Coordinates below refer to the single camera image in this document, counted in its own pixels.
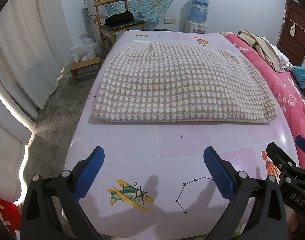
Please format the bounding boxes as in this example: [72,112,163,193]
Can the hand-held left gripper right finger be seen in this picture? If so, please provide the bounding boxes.
[203,146,286,240]

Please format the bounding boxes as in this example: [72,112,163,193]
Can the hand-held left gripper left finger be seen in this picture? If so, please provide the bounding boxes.
[19,146,105,240]

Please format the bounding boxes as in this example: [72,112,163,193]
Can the beige white checked sweater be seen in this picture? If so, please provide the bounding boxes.
[92,40,278,125]

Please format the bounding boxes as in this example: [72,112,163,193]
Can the person's right forearm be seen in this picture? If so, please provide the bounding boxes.
[286,209,301,234]

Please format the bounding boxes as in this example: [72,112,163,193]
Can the beige clothes pile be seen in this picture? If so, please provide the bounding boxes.
[237,30,285,73]

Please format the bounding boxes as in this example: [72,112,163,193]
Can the pink floral blanket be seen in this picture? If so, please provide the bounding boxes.
[221,31,305,169]

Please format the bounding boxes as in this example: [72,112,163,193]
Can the red box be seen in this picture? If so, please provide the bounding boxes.
[0,197,21,240]

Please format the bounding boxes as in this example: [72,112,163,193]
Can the brown door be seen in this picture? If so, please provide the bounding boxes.
[277,0,305,67]

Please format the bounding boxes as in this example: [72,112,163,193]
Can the small wooden stool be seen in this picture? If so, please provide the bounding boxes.
[70,56,102,85]

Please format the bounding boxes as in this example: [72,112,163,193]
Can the clear plastic bags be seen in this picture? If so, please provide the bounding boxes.
[71,37,102,63]

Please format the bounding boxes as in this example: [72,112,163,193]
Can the wooden chair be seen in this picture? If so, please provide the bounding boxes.
[93,0,146,53]

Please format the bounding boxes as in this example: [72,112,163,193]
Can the white curtain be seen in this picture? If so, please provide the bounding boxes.
[0,0,75,203]

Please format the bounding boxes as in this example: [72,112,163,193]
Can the black bag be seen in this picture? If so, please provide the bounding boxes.
[104,10,135,26]

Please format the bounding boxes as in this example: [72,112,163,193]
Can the white checked floral cloth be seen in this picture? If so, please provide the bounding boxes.
[85,0,101,25]

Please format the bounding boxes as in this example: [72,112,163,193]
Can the wall hook rail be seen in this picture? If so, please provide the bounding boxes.
[288,19,305,34]

